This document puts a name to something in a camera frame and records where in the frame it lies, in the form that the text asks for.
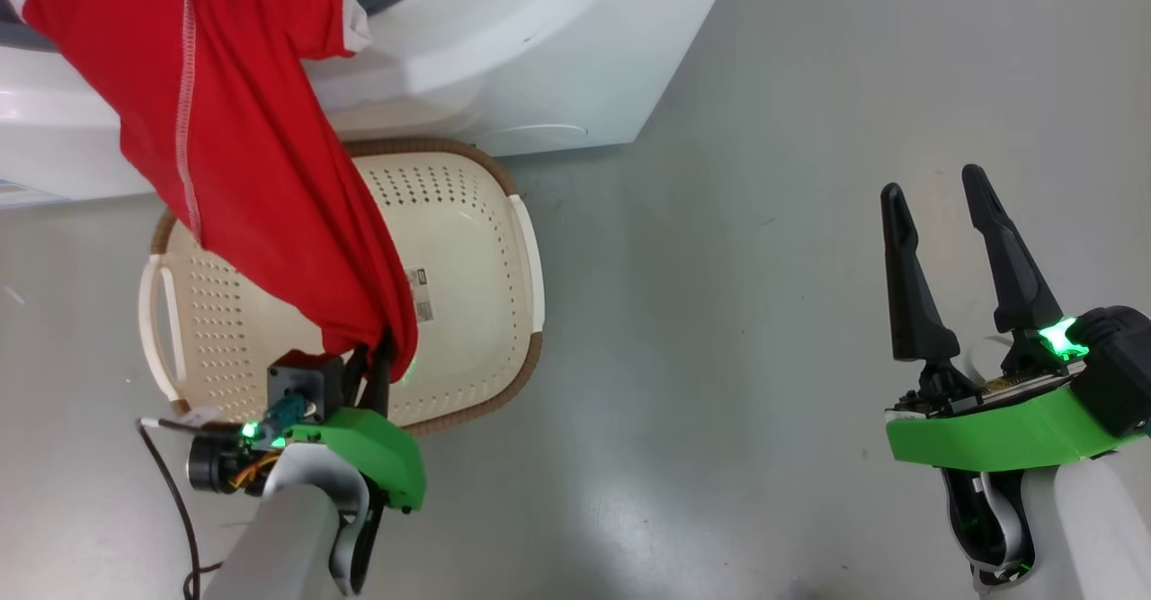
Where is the red and white garment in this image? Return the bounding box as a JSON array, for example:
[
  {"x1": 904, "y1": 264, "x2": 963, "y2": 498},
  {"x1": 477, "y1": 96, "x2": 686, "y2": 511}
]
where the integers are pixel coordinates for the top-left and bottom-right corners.
[{"x1": 0, "y1": 0, "x2": 420, "y2": 383}]

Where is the thin black cable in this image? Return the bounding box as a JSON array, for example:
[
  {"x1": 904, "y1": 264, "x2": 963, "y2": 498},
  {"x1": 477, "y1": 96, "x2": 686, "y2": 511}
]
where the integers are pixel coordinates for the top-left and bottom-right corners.
[{"x1": 135, "y1": 418, "x2": 223, "y2": 600}]

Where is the round white filter cover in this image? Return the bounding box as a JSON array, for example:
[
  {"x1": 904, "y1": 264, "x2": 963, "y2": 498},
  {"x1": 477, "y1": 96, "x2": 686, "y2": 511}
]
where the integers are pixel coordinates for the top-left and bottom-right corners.
[{"x1": 486, "y1": 122, "x2": 591, "y2": 144}]

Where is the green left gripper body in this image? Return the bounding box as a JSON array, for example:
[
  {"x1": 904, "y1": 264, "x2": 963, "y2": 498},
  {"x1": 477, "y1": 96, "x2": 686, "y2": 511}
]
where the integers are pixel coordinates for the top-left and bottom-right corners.
[{"x1": 238, "y1": 406, "x2": 429, "y2": 514}]

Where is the white washing machine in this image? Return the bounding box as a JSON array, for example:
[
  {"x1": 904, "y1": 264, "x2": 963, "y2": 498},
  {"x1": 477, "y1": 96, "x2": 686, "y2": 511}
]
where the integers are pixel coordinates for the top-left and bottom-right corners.
[{"x1": 0, "y1": 0, "x2": 744, "y2": 210}]

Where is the blue energy label sticker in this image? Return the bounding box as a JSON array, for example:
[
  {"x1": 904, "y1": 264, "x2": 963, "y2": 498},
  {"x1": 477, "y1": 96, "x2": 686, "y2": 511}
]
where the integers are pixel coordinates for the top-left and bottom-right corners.
[{"x1": 0, "y1": 180, "x2": 48, "y2": 211}]

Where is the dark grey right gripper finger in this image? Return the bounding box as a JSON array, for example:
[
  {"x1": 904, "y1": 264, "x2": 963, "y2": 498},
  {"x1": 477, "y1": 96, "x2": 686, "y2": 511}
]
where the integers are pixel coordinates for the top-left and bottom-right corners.
[
  {"x1": 879, "y1": 182, "x2": 962, "y2": 364},
  {"x1": 959, "y1": 163, "x2": 1067, "y2": 336}
]

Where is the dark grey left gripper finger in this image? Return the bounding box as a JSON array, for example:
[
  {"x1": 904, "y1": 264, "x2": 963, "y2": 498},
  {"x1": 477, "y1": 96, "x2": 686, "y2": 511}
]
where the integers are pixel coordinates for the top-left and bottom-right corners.
[
  {"x1": 363, "y1": 334, "x2": 397, "y2": 418},
  {"x1": 342, "y1": 345, "x2": 370, "y2": 409}
]

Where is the cream perforated laundry basket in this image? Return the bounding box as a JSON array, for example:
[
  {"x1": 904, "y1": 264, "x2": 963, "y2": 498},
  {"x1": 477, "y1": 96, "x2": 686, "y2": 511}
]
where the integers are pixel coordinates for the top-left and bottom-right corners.
[{"x1": 138, "y1": 137, "x2": 548, "y2": 435}]

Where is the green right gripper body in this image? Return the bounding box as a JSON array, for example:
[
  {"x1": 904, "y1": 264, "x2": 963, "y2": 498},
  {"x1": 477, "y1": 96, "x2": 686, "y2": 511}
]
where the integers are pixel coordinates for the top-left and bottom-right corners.
[{"x1": 885, "y1": 317, "x2": 1151, "y2": 474}]

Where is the white basket label sticker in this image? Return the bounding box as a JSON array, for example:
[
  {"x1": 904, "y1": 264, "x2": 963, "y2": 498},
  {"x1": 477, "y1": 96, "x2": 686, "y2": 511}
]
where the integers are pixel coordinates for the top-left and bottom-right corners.
[{"x1": 407, "y1": 266, "x2": 436, "y2": 325}]

